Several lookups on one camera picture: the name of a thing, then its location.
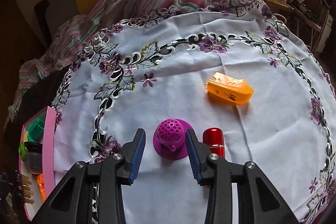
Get red metallic cylinder case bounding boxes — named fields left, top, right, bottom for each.
left=202, top=127, right=225, bottom=158

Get magenta perforated cone toy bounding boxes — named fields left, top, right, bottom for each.
left=153, top=118, right=193, bottom=161

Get orange plastic case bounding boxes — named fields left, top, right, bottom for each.
left=206, top=72, right=254, bottom=104

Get orange linked cubes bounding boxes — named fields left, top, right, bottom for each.
left=36, top=174, right=46, bottom=201

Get black grey jar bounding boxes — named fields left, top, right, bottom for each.
left=24, top=141, right=43, bottom=175

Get green plastic spool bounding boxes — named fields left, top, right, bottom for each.
left=26, top=118, right=45, bottom=142

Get green toy camera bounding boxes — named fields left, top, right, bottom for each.
left=18, top=143, right=27, bottom=162

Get yellow perforated egg toy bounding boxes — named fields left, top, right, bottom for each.
left=21, top=129, right=29, bottom=143

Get white floral embroidered tablecloth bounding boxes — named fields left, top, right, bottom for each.
left=52, top=11, right=335, bottom=223

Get pink white shallow box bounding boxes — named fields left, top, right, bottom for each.
left=18, top=106, right=56, bottom=220

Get pink striped bed sheet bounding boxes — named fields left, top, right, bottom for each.
left=7, top=0, right=265, bottom=120

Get wooden folding chair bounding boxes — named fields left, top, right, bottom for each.
left=291, top=0, right=333, bottom=53

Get wooden side table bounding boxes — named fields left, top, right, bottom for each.
left=263, top=0, right=294, bottom=13

